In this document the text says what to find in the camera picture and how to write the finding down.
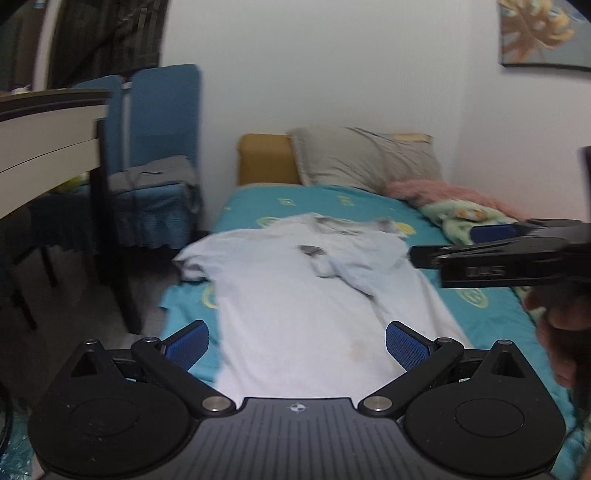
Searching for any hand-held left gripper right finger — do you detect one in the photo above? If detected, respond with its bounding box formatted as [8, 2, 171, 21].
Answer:
[358, 320, 550, 418]

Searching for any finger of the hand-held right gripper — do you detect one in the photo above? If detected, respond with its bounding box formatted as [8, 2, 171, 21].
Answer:
[409, 235, 523, 269]
[470, 223, 532, 244]

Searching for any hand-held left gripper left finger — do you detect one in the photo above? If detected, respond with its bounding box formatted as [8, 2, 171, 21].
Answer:
[55, 320, 237, 418]

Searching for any white T-shirt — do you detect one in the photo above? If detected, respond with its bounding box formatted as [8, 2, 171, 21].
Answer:
[173, 212, 474, 400]

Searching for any person's right hand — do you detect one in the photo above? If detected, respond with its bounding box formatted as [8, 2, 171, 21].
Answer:
[524, 282, 591, 391]

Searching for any green cartoon blanket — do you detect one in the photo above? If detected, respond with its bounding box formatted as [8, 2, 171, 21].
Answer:
[418, 199, 548, 324]

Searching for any pink fuzzy blanket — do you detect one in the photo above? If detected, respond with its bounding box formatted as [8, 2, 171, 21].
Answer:
[385, 180, 529, 221]

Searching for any yellow pillow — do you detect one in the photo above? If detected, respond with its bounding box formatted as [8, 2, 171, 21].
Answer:
[383, 132, 434, 145]

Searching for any grey pillow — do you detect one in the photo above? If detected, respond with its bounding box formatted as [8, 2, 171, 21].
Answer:
[287, 127, 441, 193]

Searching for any bed with teal smiley sheet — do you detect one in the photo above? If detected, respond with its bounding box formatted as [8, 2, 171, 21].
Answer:
[158, 184, 591, 480]

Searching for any grey cloth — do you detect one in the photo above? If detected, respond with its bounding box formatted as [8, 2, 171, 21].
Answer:
[107, 155, 197, 193]

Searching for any yellow headboard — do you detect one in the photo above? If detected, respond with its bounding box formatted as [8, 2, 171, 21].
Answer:
[237, 134, 301, 188]

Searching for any dark chair with teal cover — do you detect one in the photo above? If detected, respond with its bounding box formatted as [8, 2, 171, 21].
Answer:
[0, 217, 58, 330]

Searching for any black wastebasket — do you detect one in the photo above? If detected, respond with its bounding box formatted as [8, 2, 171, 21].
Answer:
[0, 383, 14, 457]

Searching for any yellow-green ball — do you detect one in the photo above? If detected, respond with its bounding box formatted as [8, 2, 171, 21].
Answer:
[55, 175, 88, 193]

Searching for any blue plastic sheet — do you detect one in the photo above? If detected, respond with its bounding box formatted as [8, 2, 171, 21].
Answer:
[0, 411, 42, 480]

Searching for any blue covered chair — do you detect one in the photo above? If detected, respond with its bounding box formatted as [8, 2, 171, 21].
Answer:
[28, 75, 125, 252]
[108, 64, 204, 250]

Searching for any white desk with black top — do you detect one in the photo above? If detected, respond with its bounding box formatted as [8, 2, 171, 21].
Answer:
[0, 89, 141, 335]

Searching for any dark barred window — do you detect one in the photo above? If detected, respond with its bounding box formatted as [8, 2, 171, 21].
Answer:
[46, 0, 169, 88]

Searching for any framed leaf wall picture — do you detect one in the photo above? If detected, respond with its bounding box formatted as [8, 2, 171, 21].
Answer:
[496, 0, 591, 72]

